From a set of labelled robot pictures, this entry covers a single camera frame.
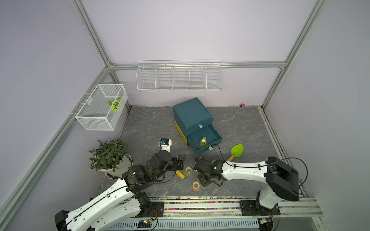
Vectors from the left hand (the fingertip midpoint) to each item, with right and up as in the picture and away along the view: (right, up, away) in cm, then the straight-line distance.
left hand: (177, 157), depth 71 cm
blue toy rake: (+1, -14, +13) cm, 19 cm away
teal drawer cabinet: (+8, +20, +15) cm, 26 cm away
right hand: (+14, -16, +13) cm, 24 cm away
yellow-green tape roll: (+14, +6, +16) cm, 22 cm away
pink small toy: (+51, +31, +53) cm, 80 cm away
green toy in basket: (-37, +28, +10) cm, 48 cm away
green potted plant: (-34, +1, -1) cm, 34 cm away
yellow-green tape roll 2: (+5, -12, +14) cm, 19 cm away
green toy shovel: (+37, -2, +24) cm, 44 cm away
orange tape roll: (+11, -19, +10) cm, 24 cm away
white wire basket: (-45, +24, +12) cm, 53 cm away
